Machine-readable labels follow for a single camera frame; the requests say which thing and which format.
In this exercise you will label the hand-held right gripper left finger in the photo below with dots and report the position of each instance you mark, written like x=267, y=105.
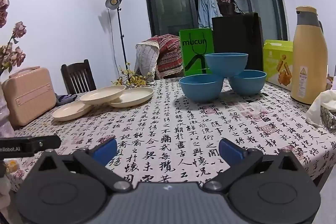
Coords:
x=105, y=150

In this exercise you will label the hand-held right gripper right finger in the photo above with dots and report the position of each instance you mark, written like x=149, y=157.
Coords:
x=231, y=151

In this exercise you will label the cream plate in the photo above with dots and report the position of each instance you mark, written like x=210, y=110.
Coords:
x=136, y=96
x=68, y=111
x=102, y=92

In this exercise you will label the blue bowl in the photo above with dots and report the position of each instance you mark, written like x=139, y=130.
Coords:
x=202, y=88
x=248, y=83
x=225, y=64

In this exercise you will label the pink hard case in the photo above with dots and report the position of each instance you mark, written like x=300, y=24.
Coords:
x=29, y=98

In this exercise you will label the purple and grey cloth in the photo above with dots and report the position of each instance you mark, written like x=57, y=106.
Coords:
x=65, y=99

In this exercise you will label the calligraphy printed tablecloth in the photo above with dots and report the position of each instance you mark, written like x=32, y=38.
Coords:
x=170, y=121

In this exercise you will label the yellow flower branch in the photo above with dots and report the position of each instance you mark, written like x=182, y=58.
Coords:
x=134, y=79

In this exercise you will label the dark wooden chair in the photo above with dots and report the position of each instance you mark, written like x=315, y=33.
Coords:
x=78, y=77

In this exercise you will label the grey knit throw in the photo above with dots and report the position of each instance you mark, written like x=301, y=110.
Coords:
x=147, y=61

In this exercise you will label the yellow-green snack box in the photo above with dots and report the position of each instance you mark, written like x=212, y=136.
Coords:
x=275, y=61

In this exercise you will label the patterned tissue box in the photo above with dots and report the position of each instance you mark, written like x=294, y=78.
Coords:
x=329, y=119

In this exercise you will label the red patterned blanket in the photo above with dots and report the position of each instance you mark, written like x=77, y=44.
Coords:
x=170, y=56

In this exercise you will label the dried pink flowers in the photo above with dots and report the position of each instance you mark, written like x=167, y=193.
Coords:
x=19, y=29

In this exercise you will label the black paper bag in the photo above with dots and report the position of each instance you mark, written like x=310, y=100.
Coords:
x=236, y=35

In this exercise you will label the green paper bag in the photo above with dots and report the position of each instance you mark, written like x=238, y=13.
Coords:
x=194, y=37

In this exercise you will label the yellow thermos jug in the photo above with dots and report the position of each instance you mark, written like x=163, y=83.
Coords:
x=307, y=56

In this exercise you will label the studio light on stand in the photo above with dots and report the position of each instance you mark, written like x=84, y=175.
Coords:
x=113, y=1

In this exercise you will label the hanging light blue shirt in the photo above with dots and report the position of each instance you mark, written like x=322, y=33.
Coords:
x=207, y=3

